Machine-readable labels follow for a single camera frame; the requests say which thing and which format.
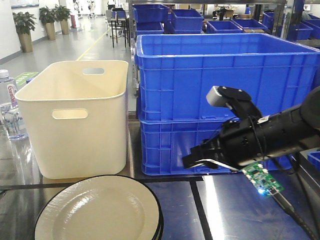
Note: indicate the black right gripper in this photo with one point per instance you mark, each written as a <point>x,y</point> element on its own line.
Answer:
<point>238,144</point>

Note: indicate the large blue crate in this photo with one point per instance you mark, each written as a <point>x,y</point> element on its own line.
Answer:
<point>164,143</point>
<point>178,70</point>

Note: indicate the cream plastic bin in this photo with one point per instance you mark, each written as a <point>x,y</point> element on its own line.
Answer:
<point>75,113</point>

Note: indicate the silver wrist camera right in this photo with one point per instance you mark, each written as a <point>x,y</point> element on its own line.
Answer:
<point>237,100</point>

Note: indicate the beige black-rimmed plate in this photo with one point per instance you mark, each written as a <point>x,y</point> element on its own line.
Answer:
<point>104,207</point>

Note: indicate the clear water bottle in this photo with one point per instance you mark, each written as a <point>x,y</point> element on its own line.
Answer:
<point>11,117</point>

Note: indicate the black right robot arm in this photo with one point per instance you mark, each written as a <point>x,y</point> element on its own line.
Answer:
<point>294,129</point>

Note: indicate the green circuit board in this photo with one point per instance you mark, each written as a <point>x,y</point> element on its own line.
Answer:
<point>265,184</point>

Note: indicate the large blue crate bottom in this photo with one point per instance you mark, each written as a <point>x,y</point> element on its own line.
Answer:
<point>164,143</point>

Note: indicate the large blue crate top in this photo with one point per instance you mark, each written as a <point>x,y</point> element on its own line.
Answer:
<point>178,70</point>

